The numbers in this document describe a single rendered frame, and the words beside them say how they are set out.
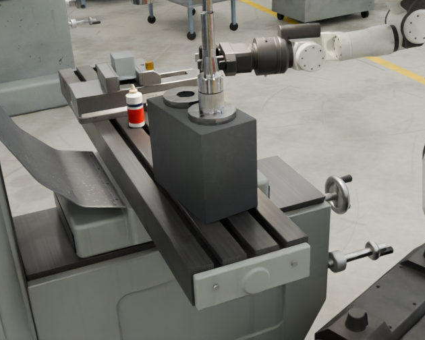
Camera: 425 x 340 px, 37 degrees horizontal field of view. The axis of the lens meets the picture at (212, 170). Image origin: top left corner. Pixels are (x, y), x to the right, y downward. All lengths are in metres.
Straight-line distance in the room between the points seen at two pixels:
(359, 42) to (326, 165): 1.99
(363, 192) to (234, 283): 2.18
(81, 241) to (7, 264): 0.17
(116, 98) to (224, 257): 0.71
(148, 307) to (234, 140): 0.62
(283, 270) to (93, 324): 0.60
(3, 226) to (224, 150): 0.50
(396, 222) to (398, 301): 1.44
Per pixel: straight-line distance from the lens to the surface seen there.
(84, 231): 1.46
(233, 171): 1.18
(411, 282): 1.69
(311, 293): 1.83
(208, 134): 1.12
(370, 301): 1.61
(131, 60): 1.71
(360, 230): 2.95
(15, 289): 1.45
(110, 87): 1.68
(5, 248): 1.39
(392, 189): 3.31
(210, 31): 1.12
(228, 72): 1.46
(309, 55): 1.49
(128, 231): 1.48
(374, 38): 1.56
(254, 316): 1.79
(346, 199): 1.85
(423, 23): 1.56
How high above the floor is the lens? 1.59
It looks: 28 degrees down
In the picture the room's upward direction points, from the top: 3 degrees counter-clockwise
